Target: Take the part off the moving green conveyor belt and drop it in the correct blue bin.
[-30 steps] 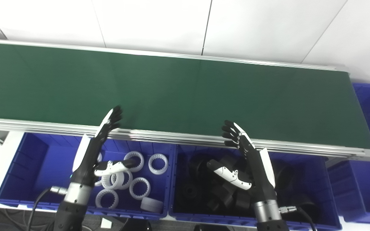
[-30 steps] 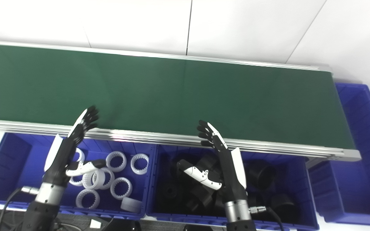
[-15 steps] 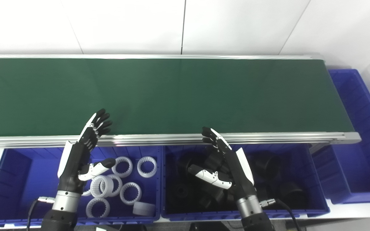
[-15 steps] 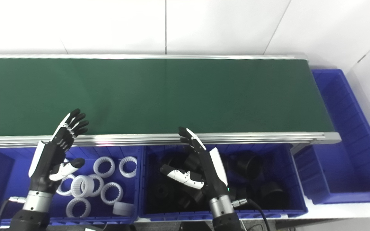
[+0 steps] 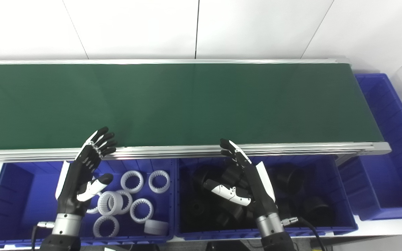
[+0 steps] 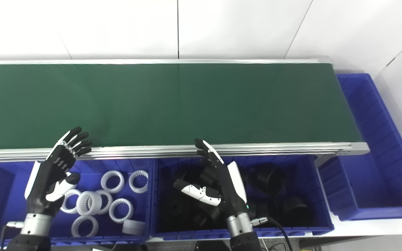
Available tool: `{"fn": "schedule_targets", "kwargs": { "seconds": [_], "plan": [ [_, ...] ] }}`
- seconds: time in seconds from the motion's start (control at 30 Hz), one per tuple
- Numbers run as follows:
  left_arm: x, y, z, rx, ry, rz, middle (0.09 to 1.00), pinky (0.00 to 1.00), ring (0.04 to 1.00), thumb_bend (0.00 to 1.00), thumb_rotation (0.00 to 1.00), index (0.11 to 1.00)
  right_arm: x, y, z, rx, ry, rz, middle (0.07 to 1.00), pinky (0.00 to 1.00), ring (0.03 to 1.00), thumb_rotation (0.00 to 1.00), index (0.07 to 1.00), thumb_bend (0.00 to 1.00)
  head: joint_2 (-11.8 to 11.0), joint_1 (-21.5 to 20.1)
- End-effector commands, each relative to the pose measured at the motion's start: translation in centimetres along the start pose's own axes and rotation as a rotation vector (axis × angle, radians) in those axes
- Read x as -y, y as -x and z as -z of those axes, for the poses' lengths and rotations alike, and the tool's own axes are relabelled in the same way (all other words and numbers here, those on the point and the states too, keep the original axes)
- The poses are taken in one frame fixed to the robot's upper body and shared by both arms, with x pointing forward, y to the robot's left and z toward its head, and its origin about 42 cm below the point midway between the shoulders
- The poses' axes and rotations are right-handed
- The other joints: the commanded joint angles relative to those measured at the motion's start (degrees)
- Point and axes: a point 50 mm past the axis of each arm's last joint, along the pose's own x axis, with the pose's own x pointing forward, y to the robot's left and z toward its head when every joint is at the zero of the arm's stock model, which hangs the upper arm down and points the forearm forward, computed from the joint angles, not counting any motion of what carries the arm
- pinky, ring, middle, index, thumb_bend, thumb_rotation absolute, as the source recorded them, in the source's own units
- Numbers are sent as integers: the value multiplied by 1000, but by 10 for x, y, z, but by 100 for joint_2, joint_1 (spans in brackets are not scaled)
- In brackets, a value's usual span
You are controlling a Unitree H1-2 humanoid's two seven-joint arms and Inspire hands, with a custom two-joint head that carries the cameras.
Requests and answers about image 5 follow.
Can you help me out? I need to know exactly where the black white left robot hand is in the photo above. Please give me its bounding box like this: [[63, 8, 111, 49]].
[[55, 127, 118, 216]]

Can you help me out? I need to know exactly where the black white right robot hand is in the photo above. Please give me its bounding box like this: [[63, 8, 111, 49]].
[[203, 138, 278, 218]]

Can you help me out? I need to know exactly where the black plastic cylinder part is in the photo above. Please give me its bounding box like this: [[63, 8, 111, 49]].
[[191, 169, 212, 190], [220, 166, 248, 190], [269, 165, 305, 190], [215, 206, 245, 229], [186, 198, 210, 219], [302, 196, 333, 221]]

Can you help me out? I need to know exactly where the blue bin holding white rings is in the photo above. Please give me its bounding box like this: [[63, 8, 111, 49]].
[[0, 159, 176, 249]]

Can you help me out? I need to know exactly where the blue bin holding black parts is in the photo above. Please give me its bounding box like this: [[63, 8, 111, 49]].
[[175, 155, 358, 242]]

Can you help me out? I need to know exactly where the empty blue plastic bin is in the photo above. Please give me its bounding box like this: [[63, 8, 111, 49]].
[[337, 73, 402, 221]]

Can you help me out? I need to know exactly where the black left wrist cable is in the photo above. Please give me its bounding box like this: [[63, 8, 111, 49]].
[[30, 221, 55, 251]]

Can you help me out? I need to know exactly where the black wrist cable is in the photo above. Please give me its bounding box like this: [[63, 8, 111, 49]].
[[30, 221, 55, 251], [281, 216, 327, 251]]

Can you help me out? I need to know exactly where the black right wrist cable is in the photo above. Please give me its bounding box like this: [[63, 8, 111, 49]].
[[281, 216, 327, 251]]

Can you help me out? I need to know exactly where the green conveyor belt aluminium frame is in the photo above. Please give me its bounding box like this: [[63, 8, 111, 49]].
[[0, 58, 392, 164]]

